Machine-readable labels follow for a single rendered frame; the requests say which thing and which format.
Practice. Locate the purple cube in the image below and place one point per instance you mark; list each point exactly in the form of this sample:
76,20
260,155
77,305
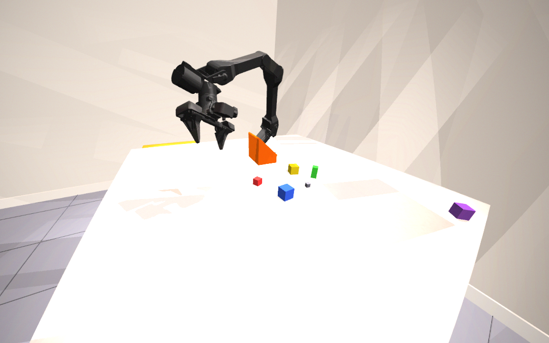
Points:
461,211

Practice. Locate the blue block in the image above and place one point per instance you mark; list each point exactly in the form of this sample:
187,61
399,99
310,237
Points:
285,192

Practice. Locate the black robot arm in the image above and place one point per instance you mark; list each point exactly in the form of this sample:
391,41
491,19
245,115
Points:
223,72

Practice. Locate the yellow block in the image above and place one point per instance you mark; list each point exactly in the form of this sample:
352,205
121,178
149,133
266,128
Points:
293,169

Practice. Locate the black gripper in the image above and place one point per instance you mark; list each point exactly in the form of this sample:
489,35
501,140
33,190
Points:
191,115

